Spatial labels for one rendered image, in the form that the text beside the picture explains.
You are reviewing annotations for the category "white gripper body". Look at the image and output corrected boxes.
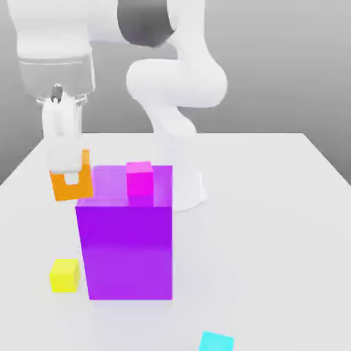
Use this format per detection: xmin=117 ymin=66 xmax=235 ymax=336
xmin=41 ymin=96 xmax=84 ymax=176

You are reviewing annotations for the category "small orange cube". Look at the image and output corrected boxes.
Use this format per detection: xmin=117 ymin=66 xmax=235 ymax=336
xmin=49 ymin=149 xmax=95 ymax=203

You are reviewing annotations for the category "small magenta cube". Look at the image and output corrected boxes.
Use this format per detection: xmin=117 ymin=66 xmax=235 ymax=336
xmin=125 ymin=160 xmax=155 ymax=197

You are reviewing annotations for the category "small yellow cube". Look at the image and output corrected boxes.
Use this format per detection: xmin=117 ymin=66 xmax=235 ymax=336
xmin=49 ymin=258 xmax=81 ymax=294

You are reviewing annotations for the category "small cyan cube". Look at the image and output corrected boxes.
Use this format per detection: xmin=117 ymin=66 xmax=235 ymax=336
xmin=198 ymin=330 xmax=235 ymax=351

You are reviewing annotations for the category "large purple box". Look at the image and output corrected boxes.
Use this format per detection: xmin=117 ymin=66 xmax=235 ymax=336
xmin=75 ymin=164 xmax=174 ymax=302

